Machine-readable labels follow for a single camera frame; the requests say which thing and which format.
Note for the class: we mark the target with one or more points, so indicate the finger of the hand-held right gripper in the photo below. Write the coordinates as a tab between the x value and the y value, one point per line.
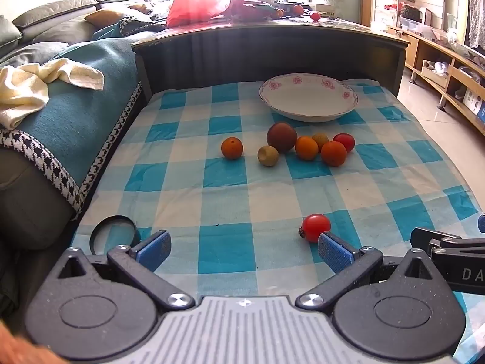
447	243
482	223

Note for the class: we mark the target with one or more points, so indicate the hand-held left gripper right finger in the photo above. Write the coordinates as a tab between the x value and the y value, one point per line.
334	254

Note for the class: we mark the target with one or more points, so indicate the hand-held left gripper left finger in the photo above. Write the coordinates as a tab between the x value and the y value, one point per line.
153	251

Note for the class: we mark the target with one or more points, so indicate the red tomato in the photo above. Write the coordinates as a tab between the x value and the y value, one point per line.
347	141
315	16
316	227

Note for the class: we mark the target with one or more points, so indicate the small tan round fruit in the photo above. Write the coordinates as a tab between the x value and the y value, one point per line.
321	139

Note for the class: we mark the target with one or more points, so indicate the dark red apple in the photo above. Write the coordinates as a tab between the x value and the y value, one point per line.
282	137

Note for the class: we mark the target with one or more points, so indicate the white floral plate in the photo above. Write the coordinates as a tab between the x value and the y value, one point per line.
309	98

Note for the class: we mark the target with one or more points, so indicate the black round magnifying glass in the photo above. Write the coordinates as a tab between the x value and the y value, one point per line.
111	235

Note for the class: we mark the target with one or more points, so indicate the blue white checked tablecloth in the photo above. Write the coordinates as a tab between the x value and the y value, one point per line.
227	197

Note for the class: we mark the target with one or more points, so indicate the white blue box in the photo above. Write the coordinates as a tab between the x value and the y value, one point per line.
475	103

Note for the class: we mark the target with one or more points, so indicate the grey leather sofa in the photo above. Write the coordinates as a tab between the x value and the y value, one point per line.
34	204

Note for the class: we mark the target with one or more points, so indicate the beige storage box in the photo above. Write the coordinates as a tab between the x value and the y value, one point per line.
435	71

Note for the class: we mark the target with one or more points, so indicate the teal blanket with houndstooth edge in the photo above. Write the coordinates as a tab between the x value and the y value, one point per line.
75	102

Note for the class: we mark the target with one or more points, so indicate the orange fuzzy garment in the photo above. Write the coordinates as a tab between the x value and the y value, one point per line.
15	349

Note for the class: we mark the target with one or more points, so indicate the light wooden media cabinet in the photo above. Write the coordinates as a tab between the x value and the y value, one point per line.
428	45

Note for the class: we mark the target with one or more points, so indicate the cream towel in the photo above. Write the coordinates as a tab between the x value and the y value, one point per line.
22	91

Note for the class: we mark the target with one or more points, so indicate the dark wooden coffee table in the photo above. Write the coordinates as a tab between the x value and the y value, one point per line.
227	57

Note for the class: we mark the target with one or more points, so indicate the white lace cloth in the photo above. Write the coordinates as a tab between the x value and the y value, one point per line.
476	15

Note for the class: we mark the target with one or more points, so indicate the dark cushion with trim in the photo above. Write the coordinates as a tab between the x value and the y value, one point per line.
151	30

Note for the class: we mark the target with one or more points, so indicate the dark woven basket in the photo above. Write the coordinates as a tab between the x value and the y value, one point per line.
411	12

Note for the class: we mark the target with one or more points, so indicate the houndstooth patterned cushion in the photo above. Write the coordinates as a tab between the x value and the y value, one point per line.
129	22

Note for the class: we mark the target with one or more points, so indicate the grey cushion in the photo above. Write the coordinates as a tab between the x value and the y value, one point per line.
30	54

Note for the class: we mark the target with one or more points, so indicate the mustard yellow cushion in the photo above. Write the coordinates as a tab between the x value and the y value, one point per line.
104	17

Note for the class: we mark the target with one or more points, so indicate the flat white box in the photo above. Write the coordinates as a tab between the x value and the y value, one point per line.
326	7

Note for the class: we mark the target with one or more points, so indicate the red plastic bag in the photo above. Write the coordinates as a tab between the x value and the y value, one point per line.
197	3

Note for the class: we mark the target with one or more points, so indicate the green leather cushion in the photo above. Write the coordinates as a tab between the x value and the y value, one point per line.
9	36

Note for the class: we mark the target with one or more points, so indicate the red green snack packet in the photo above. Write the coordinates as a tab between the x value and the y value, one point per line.
246	8

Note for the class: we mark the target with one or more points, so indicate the small picture frame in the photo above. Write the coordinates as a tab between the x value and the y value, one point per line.
428	17

